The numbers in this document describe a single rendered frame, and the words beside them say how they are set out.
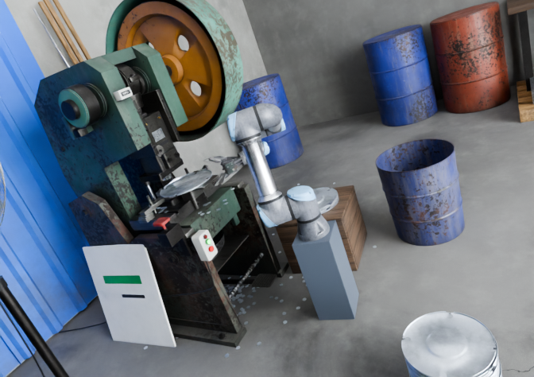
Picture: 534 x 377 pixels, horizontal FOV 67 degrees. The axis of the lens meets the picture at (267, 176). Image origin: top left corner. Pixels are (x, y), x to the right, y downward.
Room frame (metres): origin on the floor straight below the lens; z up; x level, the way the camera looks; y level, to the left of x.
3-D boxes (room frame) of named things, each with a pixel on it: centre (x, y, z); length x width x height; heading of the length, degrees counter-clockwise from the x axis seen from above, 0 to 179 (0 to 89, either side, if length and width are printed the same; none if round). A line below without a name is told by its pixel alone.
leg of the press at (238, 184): (2.39, 0.47, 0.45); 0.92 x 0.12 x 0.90; 54
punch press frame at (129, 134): (2.18, 0.63, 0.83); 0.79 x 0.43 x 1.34; 54
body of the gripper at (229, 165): (2.07, 0.15, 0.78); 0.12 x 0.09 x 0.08; 106
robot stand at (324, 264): (1.66, -0.12, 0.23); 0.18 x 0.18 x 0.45; 64
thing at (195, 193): (1.99, 0.37, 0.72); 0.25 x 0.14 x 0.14; 54
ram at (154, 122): (2.07, 0.48, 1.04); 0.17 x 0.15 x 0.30; 54
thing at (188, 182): (2.02, 0.41, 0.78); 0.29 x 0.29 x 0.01
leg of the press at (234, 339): (1.96, 0.78, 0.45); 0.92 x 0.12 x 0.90; 54
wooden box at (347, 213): (2.14, -0.21, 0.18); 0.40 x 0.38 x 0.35; 61
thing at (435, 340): (1.02, -0.37, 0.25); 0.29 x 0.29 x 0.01
